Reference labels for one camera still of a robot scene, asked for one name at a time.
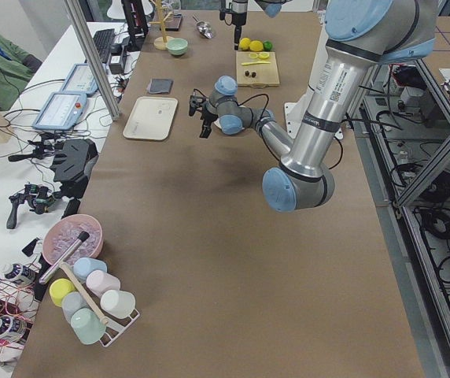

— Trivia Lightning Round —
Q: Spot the green bowl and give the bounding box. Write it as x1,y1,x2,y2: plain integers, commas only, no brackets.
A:
166,38,189,57

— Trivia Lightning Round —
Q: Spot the wooden cutting board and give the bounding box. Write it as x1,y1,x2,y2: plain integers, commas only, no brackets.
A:
236,51,280,87

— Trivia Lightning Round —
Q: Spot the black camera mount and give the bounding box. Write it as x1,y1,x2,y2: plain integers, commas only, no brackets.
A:
50,139,98,218

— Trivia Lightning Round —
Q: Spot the white plastic cup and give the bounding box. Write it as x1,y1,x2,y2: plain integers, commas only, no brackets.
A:
100,290,135,319

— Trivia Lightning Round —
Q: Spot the black frame object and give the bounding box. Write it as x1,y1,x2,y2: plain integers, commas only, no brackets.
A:
165,14,183,32

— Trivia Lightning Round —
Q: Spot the yellow lemon near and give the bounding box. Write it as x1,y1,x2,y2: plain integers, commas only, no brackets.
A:
248,40,264,52

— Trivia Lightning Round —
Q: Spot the white wire cup rack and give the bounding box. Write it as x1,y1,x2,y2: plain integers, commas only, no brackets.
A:
82,284,141,347

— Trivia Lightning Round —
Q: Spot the teach pendant near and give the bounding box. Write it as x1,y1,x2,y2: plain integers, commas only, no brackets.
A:
32,91,87,131

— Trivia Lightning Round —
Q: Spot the wooden mug tree stand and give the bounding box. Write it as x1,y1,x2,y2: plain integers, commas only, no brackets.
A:
150,0,173,50

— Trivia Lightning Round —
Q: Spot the teach pendant far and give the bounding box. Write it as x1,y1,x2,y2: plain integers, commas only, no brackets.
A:
61,63,98,96

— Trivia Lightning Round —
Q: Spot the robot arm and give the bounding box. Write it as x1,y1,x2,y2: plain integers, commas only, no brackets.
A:
189,1,437,212
219,0,286,51

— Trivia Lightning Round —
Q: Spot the pink bowl with ice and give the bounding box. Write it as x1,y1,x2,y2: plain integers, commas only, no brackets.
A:
42,214,103,265

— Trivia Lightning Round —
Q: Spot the cream round plate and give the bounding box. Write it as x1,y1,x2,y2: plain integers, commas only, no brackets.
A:
213,119,224,133

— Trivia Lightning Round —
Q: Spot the yellow lemon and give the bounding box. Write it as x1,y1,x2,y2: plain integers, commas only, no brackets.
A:
238,37,251,51
248,40,264,52

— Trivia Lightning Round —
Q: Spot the grey plastic cup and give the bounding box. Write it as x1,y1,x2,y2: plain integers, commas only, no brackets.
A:
61,291,89,324

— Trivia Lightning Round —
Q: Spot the cream rabbit tray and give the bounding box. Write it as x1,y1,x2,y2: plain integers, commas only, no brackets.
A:
123,96,178,141

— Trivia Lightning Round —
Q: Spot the teach pendant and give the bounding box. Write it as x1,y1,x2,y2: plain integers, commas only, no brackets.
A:
61,63,98,96
32,91,87,131

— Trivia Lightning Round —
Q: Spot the yellow lemon far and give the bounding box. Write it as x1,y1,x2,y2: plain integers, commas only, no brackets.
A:
238,37,251,51

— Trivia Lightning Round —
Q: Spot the wooden rack handle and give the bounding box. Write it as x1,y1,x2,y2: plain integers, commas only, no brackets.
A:
59,262,109,324

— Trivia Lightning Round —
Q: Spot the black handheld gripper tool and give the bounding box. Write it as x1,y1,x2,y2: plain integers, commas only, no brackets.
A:
6,183,62,229

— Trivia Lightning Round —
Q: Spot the metal scoop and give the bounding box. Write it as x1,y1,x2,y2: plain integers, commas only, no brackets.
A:
192,14,216,39

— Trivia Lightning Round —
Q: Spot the yellow plastic cup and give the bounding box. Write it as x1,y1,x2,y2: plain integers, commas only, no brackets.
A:
49,278,76,307

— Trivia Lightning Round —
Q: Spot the green plastic cup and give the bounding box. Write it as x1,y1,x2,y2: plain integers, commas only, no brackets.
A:
70,308,106,345

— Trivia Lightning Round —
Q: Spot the metal scoop handle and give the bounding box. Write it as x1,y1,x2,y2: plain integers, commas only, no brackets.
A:
39,231,90,285

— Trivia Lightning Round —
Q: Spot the blue plastic cup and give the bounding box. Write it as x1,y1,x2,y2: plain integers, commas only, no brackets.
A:
72,258,108,283

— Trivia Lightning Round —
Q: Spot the yellow plastic knife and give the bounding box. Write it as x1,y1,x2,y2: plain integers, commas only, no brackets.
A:
241,60,271,66

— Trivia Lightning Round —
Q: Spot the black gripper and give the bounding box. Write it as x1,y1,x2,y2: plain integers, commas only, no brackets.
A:
189,88,218,139
219,2,248,50

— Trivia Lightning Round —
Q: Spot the pink plastic cup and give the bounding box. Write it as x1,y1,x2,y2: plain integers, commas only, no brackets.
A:
86,269,121,298

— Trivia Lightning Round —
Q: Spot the grey folded cloth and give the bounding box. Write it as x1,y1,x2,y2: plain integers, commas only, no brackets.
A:
147,78,173,95

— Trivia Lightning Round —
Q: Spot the green lime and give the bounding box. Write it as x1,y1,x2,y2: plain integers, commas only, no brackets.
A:
263,40,273,52

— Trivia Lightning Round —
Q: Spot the aluminium frame post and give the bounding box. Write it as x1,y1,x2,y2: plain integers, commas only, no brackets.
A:
64,0,120,121

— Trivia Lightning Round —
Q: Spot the black keyboard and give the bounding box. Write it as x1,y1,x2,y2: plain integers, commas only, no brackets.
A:
93,28,115,64

